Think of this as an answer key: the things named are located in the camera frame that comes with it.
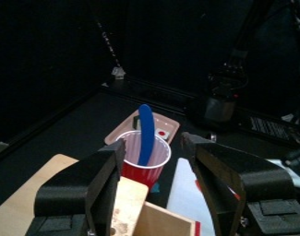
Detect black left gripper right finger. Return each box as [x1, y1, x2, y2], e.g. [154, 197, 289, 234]
[179, 131, 295, 236]

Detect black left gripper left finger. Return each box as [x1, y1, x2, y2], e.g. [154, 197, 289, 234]
[33, 138, 127, 236]

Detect sushi piece with red centre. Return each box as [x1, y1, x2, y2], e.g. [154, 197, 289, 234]
[154, 128, 171, 139]

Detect light wooden cutting board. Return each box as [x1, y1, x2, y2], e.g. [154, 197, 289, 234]
[0, 153, 81, 236]

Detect pink rectangular plastic plate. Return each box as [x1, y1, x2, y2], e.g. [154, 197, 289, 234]
[103, 110, 182, 146]

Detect blue plastic toy knife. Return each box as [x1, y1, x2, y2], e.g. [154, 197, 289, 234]
[136, 103, 156, 167]

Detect dark toy sushi piece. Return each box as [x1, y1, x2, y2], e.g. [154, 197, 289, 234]
[132, 114, 142, 130]

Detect pale wooden block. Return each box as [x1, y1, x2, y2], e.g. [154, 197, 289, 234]
[109, 176, 150, 236]

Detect white sheet with red print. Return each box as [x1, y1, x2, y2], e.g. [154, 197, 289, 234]
[166, 157, 241, 236]

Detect red plastic cup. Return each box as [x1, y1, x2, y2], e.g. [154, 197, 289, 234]
[113, 129, 172, 190]

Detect blue tape strip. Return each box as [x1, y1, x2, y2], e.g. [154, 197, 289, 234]
[148, 182, 162, 195]

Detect wooden box with red edge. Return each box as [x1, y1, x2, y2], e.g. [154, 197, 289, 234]
[132, 201, 202, 236]

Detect small white clip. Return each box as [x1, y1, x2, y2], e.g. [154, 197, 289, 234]
[109, 66, 127, 80]

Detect thick black cable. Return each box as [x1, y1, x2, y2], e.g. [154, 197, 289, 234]
[279, 146, 300, 169]

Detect thin black hanging cable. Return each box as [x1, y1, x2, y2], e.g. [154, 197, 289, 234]
[92, 19, 121, 69]

